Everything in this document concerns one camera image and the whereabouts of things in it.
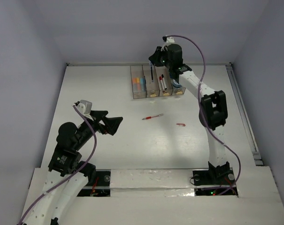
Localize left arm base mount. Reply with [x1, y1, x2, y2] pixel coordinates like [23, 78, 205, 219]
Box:
[77, 170, 111, 197]

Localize blue gel pen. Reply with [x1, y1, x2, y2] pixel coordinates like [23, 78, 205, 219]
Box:
[149, 62, 154, 82]

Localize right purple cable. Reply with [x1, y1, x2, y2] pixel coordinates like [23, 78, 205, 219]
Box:
[172, 35, 241, 195]

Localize blue highlighter pen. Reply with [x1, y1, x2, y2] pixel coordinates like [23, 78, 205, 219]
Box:
[139, 77, 146, 92]

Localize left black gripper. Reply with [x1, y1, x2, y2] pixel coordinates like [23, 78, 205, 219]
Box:
[74, 109, 123, 149]

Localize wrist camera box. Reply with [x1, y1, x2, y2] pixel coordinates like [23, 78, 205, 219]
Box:
[74, 100, 92, 116]
[161, 36, 175, 51]

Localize red gel pen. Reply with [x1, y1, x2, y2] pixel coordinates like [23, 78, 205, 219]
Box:
[142, 113, 164, 120]

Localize purple cable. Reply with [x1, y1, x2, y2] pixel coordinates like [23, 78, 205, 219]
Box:
[172, 35, 241, 195]
[18, 105, 98, 223]

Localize blue tape roll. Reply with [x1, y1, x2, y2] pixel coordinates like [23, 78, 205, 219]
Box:
[172, 79, 182, 89]

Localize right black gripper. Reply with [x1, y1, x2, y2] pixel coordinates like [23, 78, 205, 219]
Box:
[148, 46, 173, 69]

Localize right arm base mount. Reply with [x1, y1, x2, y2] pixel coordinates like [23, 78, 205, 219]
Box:
[189, 169, 238, 196]

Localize black capped white marker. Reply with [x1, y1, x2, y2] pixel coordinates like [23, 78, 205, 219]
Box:
[161, 74, 167, 90]

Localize red capped white marker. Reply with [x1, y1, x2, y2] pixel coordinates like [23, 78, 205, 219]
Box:
[159, 76, 165, 90]

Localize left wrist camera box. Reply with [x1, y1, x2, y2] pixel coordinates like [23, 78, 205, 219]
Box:
[74, 100, 92, 116]

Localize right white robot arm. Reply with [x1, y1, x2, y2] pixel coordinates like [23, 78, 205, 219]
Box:
[149, 44, 233, 186]

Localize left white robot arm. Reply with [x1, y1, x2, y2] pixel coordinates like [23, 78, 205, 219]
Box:
[19, 105, 123, 225]

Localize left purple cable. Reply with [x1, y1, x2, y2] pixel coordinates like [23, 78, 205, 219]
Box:
[18, 105, 98, 223]

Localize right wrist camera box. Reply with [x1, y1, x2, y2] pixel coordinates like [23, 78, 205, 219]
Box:
[161, 36, 175, 51]

